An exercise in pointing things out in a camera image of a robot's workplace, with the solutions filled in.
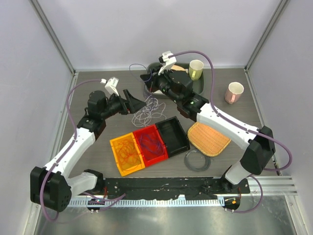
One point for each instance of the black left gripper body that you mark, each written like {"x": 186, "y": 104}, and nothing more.
{"x": 114, "y": 106}

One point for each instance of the aluminium frame post right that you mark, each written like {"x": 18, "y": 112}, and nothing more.
{"x": 268, "y": 30}

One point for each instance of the green mug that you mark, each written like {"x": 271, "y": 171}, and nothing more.
{"x": 195, "y": 69}

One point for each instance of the aluminium frame post left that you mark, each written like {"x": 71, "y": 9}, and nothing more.
{"x": 51, "y": 33}

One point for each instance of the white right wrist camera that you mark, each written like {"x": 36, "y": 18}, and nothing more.
{"x": 167, "y": 59}

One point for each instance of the aluminium front rail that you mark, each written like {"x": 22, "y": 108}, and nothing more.
{"x": 260, "y": 186}

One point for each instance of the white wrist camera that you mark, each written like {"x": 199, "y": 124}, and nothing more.
{"x": 167, "y": 59}
{"x": 110, "y": 85}

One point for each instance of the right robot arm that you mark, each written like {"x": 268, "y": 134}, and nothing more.
{"x": 257, "y": 143}

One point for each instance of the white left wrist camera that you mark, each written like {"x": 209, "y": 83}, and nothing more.
{"x": 110, "y": 85}

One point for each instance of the aluminium frame post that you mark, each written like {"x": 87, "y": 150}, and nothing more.
{"x": 268, "y": 30}
{"x": 51, "y": 33}

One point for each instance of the black plastic bin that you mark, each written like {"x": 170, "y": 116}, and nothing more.
{"x": 173, "y": 136}

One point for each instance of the woven orange basket tray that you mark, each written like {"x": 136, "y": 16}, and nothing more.
{"x": 207, "y": 140}

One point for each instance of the dark green tray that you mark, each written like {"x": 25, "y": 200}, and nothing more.
{"x": 198, "y": 85}

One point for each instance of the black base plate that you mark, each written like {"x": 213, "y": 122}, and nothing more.
{"x": 166, "y": 188}

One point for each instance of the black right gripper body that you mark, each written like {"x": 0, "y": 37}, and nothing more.
{"x": 163, "y": 82}

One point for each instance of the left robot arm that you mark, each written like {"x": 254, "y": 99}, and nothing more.
{"x": 50, "y": 185}

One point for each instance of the tan rimmed black plate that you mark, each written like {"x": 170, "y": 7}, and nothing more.
{"x": 177, "y": 68}

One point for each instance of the pink mug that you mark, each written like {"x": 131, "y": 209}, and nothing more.
{"x": 233, "y": 92}

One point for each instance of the red plastic bin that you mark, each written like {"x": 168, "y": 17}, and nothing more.
{"x": 151, "y": 146}

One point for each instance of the yellow plastic bin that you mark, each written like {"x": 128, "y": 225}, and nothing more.
{"x": 127, "y": 154}

